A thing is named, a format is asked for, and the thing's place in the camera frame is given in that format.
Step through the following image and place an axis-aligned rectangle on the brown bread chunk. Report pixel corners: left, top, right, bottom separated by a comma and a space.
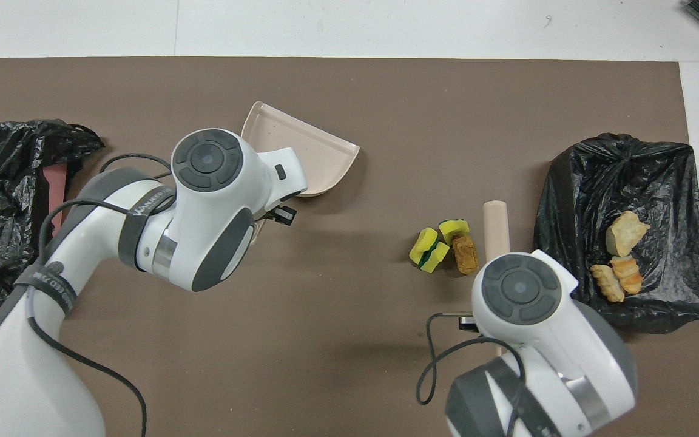
451, 235, 480, 276

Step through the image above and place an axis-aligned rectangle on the beige plastic dustpan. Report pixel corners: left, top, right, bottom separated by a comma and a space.
241, 101, 360, 246

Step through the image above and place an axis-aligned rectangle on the beige hand brush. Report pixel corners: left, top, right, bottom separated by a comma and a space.
483, 200, 511, 357

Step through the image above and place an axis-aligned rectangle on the striped croissant bread piece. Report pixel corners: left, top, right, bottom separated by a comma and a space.
590, 264, 626, 303

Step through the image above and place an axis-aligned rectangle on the orange crusted bread slice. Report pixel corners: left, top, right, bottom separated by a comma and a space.
610, 256, 644, 295

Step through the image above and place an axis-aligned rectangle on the pale cream bread chunk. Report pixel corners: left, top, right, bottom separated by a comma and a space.
606, 211, 651, 257

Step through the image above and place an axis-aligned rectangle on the pink bin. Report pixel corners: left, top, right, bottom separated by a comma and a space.
43, 165, 77, 240

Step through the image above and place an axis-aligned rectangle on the taut black bag-lined bin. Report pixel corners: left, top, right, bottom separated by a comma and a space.
534, 134, 699, 334

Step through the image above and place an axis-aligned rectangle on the brown table mat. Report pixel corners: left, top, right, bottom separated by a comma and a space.
0, 56, 699, 437

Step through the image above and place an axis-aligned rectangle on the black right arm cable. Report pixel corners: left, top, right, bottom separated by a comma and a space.
417, 311, 529, 406

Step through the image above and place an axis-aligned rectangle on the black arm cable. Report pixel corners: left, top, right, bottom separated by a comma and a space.
417, 311, 529, 406
25, 153, 177, 437

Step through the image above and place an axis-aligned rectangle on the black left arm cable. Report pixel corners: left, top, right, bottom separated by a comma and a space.
25, 153, 177, 437

